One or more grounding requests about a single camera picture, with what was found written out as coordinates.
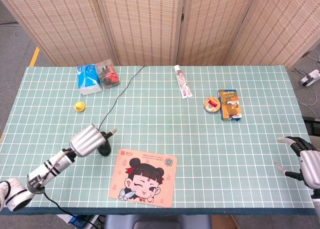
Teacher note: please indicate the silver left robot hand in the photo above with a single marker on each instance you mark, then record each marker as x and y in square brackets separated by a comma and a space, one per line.
[86, 141]

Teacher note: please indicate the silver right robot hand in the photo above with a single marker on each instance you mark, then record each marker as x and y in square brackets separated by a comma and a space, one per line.
[311, 166]

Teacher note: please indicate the black computer mouse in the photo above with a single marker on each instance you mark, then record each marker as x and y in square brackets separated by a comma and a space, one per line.
[105, 149]

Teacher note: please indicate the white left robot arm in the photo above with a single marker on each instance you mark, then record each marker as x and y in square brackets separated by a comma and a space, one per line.
[47, 170]

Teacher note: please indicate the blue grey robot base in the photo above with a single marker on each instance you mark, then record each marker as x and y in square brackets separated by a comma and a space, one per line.
[157, 222]

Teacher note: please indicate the cartoon girl mouse pad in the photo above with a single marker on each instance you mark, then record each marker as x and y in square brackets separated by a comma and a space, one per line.
[160, 186]

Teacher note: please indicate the yellow duck toy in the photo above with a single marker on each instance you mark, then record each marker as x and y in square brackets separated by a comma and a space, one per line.
[80, 106]

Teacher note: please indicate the black device beside table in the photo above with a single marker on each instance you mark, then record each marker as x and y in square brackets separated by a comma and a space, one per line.
[312, 126]

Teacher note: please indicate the blue tissue pack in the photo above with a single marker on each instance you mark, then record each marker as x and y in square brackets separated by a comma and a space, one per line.
[88, 79]

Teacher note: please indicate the clear box of binder clips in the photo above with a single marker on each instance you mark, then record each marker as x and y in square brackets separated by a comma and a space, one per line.
[108, 75]

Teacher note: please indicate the blue box under table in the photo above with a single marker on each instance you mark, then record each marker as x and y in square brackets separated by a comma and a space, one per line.
[80, 221]

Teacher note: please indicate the white power strip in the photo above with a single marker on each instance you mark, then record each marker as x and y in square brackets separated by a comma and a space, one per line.
[310, 78]

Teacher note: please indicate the blue and orange carton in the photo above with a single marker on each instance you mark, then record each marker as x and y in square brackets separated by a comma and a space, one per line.
[230, 105]

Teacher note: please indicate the white toothpaste tube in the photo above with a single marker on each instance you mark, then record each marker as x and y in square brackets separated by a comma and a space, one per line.
[182, 82]

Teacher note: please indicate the green checked tablecloth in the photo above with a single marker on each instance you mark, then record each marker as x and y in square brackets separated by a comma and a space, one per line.
[200, 139]

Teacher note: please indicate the round gold tin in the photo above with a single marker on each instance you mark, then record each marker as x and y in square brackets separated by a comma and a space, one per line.
[212, 104]

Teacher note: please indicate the woven folding screen panel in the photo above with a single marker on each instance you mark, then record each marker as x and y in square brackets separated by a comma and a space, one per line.
[62, 26]
[280, 26]
[142, 26]
[215, 26]

